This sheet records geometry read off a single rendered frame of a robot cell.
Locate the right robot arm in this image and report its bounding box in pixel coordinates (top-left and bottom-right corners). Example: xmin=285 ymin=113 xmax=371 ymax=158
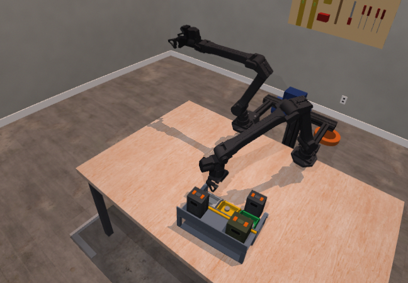
xmin=180 ymin=25 xmax=273 ymax=129

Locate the green open bin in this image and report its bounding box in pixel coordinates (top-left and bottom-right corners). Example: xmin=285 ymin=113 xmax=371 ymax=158
xmin=240 ymin=210 xmax=260 ymax=229

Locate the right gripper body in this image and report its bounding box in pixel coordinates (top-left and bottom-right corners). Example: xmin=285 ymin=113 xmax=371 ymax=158
xmin=174 ymin=35 xmax=189 ymax=48

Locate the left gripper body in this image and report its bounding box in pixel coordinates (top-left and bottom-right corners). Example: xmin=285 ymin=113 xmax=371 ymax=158
xmin=206 ymin=169 xmax=229 ymax=186

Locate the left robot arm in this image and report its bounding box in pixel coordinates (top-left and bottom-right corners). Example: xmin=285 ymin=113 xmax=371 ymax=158
xmin=199 ymin=95 xmax=319 ymax=178

